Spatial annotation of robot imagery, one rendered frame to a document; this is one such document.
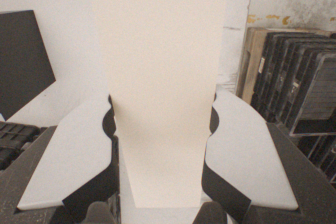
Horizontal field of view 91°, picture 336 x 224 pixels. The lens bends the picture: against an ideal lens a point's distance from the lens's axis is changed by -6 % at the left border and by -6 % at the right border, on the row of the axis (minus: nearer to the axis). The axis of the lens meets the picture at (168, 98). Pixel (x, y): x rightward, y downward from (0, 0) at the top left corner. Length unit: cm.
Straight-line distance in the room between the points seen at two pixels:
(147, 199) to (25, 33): 50
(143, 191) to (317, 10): 148
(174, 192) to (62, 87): 55
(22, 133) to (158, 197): 68
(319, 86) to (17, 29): 115
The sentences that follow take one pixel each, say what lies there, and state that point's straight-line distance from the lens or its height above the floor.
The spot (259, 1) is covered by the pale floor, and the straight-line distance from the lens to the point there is 132.
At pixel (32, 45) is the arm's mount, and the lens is 59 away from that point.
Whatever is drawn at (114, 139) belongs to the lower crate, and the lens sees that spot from 69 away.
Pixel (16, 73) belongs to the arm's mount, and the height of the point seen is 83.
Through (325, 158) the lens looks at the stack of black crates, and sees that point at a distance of 149.
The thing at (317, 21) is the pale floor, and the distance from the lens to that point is 155.
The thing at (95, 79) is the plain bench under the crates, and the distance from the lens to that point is 59.
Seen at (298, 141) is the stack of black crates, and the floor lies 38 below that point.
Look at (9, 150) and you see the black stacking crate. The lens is 75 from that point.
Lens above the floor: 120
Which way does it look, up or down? 59 degrees down
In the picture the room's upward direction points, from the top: 179 degrees counter-clockwise
